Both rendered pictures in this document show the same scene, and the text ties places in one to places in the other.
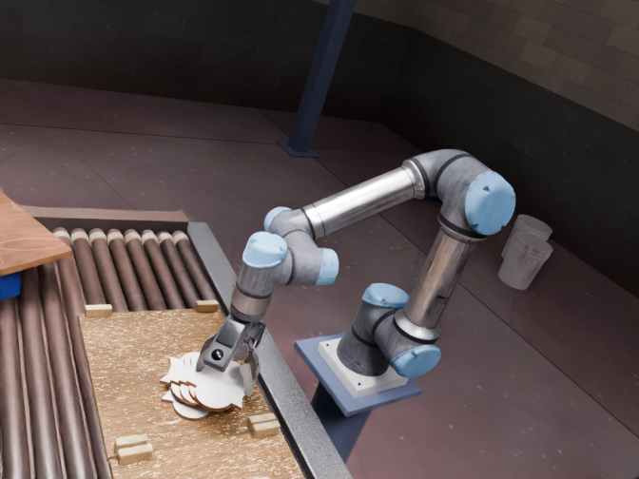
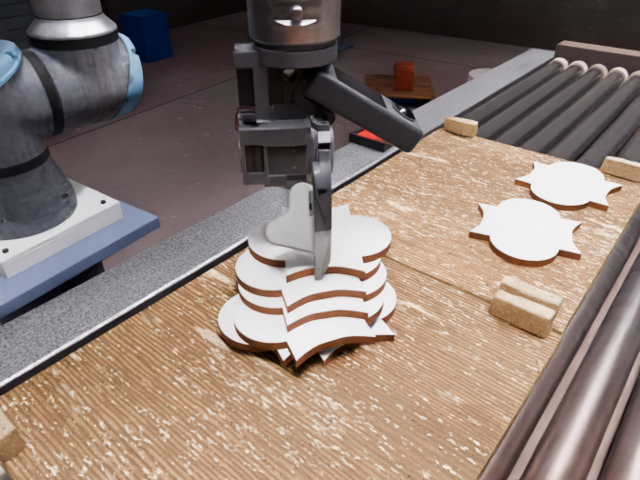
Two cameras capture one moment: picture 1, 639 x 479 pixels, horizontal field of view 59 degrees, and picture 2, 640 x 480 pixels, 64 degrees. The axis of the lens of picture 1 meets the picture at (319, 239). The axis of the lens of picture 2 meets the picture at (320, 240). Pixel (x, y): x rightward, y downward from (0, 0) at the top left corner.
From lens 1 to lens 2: 127 cm
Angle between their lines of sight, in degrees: 86
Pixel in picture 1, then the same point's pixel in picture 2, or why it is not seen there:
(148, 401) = (411, 355)
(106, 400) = (486, 414)
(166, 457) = (476, 281)
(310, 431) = (260, 207)
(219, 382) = not seen: hidden behind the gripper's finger
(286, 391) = (194, 245)
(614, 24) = not seen: outside the picture
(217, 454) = (409, 245)
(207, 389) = (354, 243)
